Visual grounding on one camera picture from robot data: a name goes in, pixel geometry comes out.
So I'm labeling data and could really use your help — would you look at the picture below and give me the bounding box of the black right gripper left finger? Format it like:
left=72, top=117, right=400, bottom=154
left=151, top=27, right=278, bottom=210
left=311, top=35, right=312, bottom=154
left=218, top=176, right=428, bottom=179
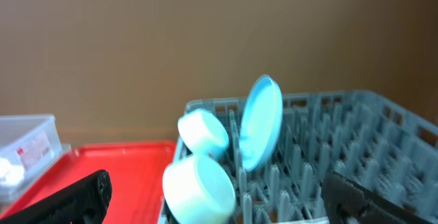
left=1, top=169, right=112, bottom=224

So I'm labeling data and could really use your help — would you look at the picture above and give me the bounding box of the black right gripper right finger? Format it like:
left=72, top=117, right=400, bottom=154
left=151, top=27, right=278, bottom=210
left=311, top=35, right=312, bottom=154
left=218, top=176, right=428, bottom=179
left=322, top=173, right=428, bottom=224

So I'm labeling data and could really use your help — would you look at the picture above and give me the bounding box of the white tissue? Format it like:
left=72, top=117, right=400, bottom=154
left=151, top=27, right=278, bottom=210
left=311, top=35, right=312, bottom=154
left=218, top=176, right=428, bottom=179
left=0, top=158, right=25, bottom=187

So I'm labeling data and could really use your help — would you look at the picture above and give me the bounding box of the green bowl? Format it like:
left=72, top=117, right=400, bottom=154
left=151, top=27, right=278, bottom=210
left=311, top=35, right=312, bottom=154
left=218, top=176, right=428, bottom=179
left=162, top=155, right=236, bottom=223

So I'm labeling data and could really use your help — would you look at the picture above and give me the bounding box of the light blue plate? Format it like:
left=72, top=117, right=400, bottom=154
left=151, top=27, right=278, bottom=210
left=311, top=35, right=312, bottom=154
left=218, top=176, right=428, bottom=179
left=239, top=75, right=283, bottom=171

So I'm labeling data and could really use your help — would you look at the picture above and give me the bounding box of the light blue bowl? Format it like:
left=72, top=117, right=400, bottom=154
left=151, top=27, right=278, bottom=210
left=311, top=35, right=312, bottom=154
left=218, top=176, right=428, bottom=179
left=177, top=108, right=229, bottom=160

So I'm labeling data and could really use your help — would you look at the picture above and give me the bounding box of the grey dishwasher rack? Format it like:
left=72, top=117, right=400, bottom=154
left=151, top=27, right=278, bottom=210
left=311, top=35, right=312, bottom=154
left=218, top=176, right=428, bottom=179
left=185, top=90, right=437, bottom=223

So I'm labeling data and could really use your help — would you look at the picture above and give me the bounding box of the red serving tray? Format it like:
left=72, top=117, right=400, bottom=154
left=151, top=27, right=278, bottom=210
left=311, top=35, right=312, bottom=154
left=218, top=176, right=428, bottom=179
left=1, top=141, right=176, bottom=224

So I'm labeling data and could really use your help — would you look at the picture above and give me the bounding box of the clear plastic bin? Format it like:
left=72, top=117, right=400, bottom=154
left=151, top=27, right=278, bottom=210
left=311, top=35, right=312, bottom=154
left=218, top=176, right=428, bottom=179
left=1, top=114, right=71, bottom=204

